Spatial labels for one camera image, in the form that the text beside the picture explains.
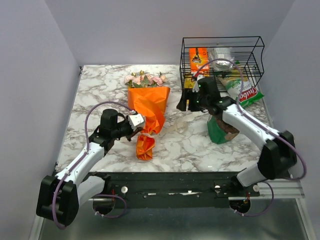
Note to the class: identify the cream printed ribbon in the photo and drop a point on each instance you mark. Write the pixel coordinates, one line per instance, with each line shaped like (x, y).
(178, 126)

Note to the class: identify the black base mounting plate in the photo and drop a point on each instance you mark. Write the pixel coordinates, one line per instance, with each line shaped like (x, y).
(168, 190)

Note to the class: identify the black wire basket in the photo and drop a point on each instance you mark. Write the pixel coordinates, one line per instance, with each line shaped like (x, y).
(247, 50)

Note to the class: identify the aluminium frame rail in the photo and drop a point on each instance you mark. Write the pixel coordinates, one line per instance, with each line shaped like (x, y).
(287, 219)

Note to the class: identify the orange razor package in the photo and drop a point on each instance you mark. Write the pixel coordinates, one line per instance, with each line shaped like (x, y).
(198, 57)

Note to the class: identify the silver foil packet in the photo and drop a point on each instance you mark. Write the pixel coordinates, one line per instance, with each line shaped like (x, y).
(223, 59)

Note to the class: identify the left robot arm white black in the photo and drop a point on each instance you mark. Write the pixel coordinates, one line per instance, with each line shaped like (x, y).
(61, 195)

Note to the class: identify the green white cassava chip bag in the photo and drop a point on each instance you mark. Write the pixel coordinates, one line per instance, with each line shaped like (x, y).
(238, 87)

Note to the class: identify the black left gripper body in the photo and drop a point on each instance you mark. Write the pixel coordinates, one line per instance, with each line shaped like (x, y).
(123, 130)

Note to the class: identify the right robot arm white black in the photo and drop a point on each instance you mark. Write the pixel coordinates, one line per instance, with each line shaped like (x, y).
(277, 148)

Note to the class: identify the green brown snack bag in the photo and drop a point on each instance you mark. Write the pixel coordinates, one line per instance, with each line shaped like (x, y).
(220, 132)

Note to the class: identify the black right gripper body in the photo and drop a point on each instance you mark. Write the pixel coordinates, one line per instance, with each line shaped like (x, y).
(194, 98)

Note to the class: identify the pink fake flower bunch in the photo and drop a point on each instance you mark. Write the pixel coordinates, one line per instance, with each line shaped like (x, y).
(159, 80)

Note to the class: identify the orange wrapping paper sheet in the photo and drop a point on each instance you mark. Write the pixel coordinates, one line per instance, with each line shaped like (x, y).
(151, 102)

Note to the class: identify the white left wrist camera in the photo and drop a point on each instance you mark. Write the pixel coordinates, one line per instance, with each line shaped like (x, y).
(137, 121)

